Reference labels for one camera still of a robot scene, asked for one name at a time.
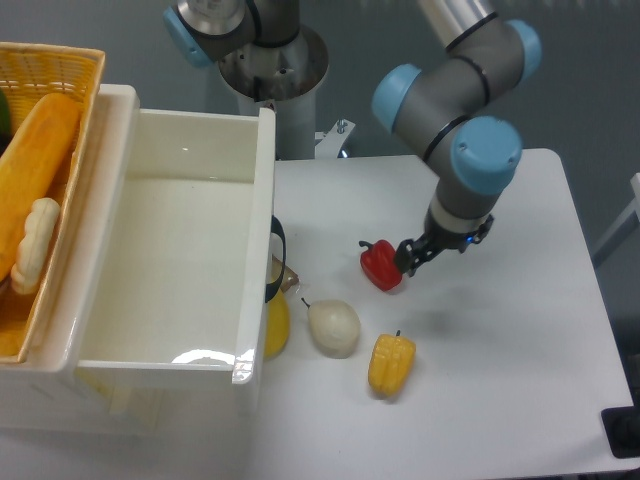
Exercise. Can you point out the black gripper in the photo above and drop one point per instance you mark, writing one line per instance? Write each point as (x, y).
(410, 255)

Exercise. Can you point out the pale white pear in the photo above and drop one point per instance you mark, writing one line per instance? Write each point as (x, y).
(334, 327)

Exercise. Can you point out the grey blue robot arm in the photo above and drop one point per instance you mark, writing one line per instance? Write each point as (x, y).
(438, 115)

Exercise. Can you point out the red bell pepper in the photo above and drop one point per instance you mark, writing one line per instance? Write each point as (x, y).
(377, 263)

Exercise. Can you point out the yellow bell pepper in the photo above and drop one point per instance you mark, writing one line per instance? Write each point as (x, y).
(390, 364)

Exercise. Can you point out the yellow round fruit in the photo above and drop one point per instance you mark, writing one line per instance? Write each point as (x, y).
(278, 325)

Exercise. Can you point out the white plastic bin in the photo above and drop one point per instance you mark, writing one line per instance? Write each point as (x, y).
(156, 308)

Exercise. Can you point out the black device at corner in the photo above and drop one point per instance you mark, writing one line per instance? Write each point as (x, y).
(622, 431)

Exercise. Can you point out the orange bread loaf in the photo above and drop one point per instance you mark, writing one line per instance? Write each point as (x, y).
(30, 163)

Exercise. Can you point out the yellow wicker basket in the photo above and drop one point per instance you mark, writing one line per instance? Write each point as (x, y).
(28, 73)

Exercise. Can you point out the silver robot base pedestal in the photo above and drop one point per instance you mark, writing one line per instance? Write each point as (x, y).
(286, 79)

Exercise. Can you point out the white frame at right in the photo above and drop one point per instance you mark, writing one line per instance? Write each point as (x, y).
(626, 222)

